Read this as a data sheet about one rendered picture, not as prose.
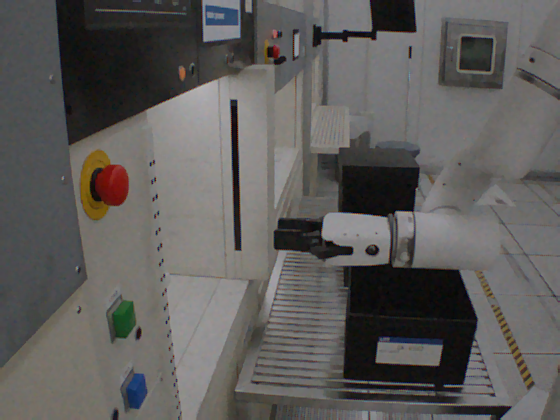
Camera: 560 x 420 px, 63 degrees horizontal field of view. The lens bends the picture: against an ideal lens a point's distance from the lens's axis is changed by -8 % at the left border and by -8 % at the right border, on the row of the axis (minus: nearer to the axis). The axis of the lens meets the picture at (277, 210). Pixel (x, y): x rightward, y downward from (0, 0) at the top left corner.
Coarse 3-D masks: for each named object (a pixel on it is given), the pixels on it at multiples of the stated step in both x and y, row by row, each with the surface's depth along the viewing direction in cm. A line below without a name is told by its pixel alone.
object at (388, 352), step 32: (352, 288) 129; (384, 288) 128; (416, 288) 126; (448, 288) 125; (352, 320) 101; (384, 320) 100; (416, 320) 99; (448, 320) 98; (352, 352) 104; (384, 352) 103; (416, 352) 102; (448, 352) 101; (448, 384) 104
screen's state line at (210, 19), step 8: (208, 8) 77; (216, 8) 82; (224, 8) 88; (208, 16) 78; (216, 16) 83; (224, 16) 88; (232, 16) 94; (208, 24) 78; (216, 24) 83; (224, 24) 88; (232, 24) 95
